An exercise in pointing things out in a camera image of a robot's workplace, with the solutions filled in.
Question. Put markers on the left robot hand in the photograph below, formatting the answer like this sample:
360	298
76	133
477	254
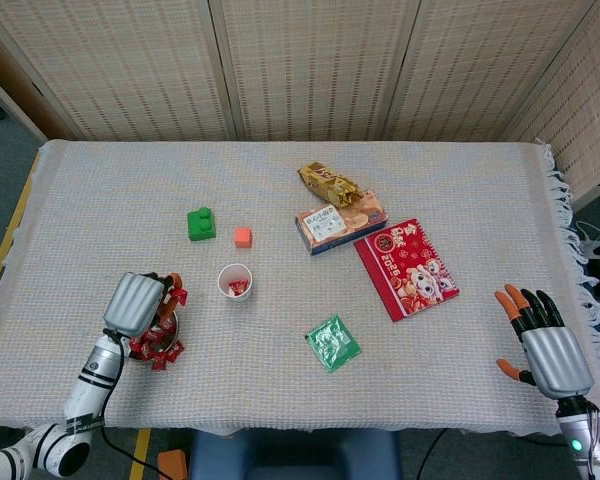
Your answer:
132	302

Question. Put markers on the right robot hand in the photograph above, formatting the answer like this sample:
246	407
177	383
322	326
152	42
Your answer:
558	363

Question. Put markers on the heap of red candies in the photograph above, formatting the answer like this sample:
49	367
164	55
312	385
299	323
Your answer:
150	342

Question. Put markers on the bowl of red candies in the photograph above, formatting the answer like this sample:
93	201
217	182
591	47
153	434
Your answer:
174	327

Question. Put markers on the red candy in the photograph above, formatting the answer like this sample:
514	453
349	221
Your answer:
159	362
181	296
238	288
174	351

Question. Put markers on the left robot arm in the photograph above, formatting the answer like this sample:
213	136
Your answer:
92	380

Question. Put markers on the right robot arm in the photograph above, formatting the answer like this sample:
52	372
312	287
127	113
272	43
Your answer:
577	445

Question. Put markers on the white paper cup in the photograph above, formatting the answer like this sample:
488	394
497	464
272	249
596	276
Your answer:
226	275

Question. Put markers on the green toy building block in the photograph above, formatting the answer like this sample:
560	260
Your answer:
201	227

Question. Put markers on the orange cube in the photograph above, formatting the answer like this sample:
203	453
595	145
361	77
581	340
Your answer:
243	238

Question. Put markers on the orange block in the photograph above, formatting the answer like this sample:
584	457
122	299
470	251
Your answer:
172	465

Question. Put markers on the white woven tablecloth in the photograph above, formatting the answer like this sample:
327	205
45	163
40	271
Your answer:
280	390

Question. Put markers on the red 2026 spiral calendar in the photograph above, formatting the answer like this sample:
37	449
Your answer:
405	270

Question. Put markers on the green foil sachet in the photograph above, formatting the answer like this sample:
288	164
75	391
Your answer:
332	345

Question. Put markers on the orange and blue biscuit box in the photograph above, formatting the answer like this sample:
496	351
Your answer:
330	230

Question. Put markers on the golden snack bag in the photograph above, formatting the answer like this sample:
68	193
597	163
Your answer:
325	182

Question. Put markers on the woven bamboo screen panel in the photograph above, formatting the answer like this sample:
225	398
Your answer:
10	75
480	70
590	100
315	70
130	70

